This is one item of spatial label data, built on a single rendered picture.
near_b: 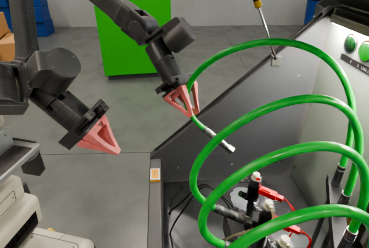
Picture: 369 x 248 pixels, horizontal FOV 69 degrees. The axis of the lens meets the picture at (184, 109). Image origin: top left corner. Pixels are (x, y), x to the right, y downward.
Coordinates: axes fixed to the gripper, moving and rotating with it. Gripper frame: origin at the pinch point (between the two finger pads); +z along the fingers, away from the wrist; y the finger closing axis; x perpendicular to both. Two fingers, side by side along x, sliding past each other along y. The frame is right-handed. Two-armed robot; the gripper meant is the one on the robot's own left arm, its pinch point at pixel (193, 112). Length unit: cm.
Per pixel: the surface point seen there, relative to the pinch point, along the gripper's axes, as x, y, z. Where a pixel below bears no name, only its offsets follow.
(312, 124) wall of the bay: -12.1, 38.6, 20.9
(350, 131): -26.1, 9.7, 20.2
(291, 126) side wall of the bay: -5.0, 40.4, 19.1
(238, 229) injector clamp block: 6.0, 0.8, 31.0
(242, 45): -19.5, -0.6, -6.1
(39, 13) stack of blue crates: 408, 270, -363
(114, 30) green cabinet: 186, 199, -160
